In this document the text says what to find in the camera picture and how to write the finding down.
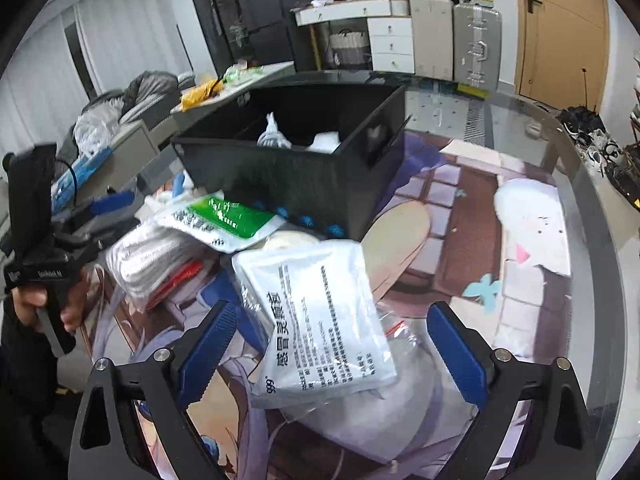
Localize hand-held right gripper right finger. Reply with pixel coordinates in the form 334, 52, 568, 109
426, 301, 601, 480

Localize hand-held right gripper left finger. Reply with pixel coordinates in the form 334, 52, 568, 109
67, 300, 240, 480

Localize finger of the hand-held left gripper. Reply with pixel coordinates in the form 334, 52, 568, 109
65, 190, 137, 226
56, 219, 127, 267

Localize green white medicine packet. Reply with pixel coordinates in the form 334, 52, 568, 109
154, 192, 278, 253

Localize black storage box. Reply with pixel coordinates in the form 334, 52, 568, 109
171, 84, 412, 241

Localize person's left forearm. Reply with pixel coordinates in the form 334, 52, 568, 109
0, 305, 96, 480

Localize person's left hand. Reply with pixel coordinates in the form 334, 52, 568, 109
11, 281, 91, 334

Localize blue packet box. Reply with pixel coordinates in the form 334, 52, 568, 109
55, 152, 113, 201

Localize white red-zip bag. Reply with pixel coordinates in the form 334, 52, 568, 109
106, 222, 221, 313

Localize grey side cabinet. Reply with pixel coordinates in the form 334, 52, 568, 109
55, 120, 161, 196

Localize clear plastic bag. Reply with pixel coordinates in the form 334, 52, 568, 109
74, 109, 121, 158

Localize clear zip bag white filling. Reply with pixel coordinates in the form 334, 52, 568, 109
270, 305, 481, 461

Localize sofa with grey coat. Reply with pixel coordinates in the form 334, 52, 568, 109
75, 71, 196, 131

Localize printed table mat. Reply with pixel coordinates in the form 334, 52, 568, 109
80, 137, 576, 480

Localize yellow bag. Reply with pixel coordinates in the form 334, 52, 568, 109
180, 82, 221, 111

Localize white curtains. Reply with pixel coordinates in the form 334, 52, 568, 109
0, 0, 191, 161

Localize green packets on table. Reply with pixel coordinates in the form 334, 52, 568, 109
222, 64, 266, 83

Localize grey coffee table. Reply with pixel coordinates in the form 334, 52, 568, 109
170, 62, 296, 128

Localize black glass cabinet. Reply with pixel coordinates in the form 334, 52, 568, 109
182, 0, 241, 78

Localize white cotton pad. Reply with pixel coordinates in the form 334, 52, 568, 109
305, 130, 343, 155

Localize patterned rug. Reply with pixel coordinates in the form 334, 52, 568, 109
400, 72, 501, 146

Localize black refrigerator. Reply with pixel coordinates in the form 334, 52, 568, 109
231, 0, 301, 73

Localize shoe rack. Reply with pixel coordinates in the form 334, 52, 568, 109
602, 105, 640, 211

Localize pile of shoes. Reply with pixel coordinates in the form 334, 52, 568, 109
557, 105, 626, 171

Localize woven basket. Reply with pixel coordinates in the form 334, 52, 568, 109
330, 30, 373, 66

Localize silver suitcase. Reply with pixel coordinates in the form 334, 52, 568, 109
452, 2, 502, 92

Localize beige suitcase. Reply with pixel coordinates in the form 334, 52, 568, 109
409, 0, 456, 81

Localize white dressing desk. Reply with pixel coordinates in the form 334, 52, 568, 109
292, 0, 416, 73

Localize wooden door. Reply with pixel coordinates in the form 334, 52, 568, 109
515, 0, 608, 106

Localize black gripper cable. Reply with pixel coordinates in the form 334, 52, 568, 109
54, 157, 80, 211

